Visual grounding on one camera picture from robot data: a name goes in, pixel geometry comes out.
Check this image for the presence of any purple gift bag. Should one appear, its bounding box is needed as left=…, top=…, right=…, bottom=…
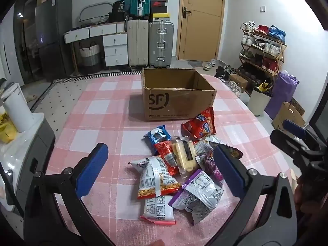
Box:
left=264, top=70, right=300, bottom=120

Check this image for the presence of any person's left hand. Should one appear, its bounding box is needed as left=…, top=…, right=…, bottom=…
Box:
left=142, top=239, right=166, bottom=246

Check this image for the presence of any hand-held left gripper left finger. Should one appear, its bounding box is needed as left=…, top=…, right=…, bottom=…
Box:
left=23, top=143, right=113, bottom=246

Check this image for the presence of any wooden door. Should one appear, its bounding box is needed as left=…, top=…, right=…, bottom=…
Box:
left=178, top=0, right=226, bottom=61

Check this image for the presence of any red cookie packet black stripe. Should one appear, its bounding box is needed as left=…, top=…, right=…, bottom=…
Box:
left=154, top=140, right=180, bottom=176

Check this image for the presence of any black storage bag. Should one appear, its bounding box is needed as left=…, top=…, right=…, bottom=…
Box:
left=109, top=12, right=129, bottom=22

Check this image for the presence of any silver suitcase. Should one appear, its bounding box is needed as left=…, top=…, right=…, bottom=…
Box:
left=149, top=20, right=174, bottom=68

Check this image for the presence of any purple and white snack bag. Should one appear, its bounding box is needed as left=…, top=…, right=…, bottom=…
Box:
left=168, top=169, right=224, bottom=226

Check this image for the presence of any woven laundry basket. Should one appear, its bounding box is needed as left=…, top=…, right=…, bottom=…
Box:
left=78, top=42, right=100, bottom=68

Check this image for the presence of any silver snack packet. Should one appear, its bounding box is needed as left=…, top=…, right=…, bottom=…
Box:
left=194, top=134, right=226, bottom=157

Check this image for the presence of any dark glass cabinet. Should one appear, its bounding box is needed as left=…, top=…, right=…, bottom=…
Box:
left=13, top=0, right=41, bottom=82

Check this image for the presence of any grey refrigerator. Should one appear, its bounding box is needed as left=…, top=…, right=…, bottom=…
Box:
left=34, top=0, right=73, bottom=80

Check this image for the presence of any black framed glass door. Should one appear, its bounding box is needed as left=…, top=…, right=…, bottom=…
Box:
left=307, top=100, right=328, bottom=136

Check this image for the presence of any white and grey side cabinet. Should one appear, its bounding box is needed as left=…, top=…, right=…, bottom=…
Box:
left=0, top=113, right=55, bottom=211

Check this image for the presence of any yellow and black shoe box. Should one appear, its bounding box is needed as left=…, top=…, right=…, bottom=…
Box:
left=150, top=13, right=171, bottom=22

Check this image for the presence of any small white red-edged packet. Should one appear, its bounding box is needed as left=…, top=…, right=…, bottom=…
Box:
left=140, top=195, right=177, bottom=225

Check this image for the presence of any clear yellow cake packet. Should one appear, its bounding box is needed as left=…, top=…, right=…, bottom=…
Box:
left=171, top=137, right=198, bottom=178

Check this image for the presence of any white drawer desk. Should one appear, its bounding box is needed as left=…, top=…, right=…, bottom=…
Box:
left=64, top=22, right=129, bottom=68

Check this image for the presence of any brown cardboard box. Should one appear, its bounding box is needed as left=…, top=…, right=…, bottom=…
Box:
left=141, top=68, right=217, bottom=122

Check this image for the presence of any white dotted rug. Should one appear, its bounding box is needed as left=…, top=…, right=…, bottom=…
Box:
left=31, top=73, right=142, bottom=113

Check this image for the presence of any blue cookie packet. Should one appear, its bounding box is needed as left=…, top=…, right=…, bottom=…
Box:
left=143, top=124, right=171, bottom=146

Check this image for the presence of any purple candy bag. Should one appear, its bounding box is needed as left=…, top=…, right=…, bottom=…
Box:
left=196, top=143, right=244, bottom=183

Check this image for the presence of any black paper bag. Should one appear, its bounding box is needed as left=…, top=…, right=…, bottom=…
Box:
left=112, top=0, right=126, bottom=14

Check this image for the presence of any white trash bin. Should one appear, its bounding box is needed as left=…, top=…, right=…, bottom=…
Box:
left=247, top=83, right=272, bottom=116

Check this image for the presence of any large red snack bag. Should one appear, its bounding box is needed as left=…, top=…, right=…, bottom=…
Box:
left=181, top=107, right=216, bottom=141

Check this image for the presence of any small cardboard box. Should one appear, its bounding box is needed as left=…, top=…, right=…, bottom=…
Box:
left=229, top=74, right=248, bottom=91

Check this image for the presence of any pile of loose shoes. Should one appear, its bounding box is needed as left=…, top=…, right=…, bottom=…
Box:
left=204, top=59, right=244, bottom=95

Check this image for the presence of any white cylindrical appliance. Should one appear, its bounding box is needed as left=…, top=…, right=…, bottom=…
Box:
left=1, top=82, right=34, bottom=133

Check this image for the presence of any person's right hand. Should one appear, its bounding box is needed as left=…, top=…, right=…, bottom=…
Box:
left=293, top=163, right=328, bottom=219

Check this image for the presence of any white red-edged noodle snack bag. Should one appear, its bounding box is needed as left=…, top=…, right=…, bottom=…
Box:
left=128, top=156, right=181, bottom=200

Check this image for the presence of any oval white-framed mirror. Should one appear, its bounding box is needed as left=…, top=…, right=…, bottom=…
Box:
left=78, top=2, right=113, bottom=22

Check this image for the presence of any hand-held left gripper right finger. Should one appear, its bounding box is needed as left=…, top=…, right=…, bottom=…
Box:
left=213, top=145, right=298, bottom=246

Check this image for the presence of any wooden shoe rack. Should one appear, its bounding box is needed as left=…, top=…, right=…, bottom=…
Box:
left=238, top=29, right=287, bottom=90

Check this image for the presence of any yellow plastic bag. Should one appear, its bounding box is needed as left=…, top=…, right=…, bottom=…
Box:
left=0, top=111, right=18, bottom=143

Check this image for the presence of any flat printed cardboard box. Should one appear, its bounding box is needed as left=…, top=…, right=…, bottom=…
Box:
left=272, top=99, right=306, bottom=131

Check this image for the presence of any cream suitcase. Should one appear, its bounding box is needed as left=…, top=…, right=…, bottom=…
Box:
left=127, top=19, right=149, bottom=68

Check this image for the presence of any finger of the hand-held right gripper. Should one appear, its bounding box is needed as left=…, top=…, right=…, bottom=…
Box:
left=270, top=129, right=312, bottom=157
left=282, top=119, right=321, bottom=144

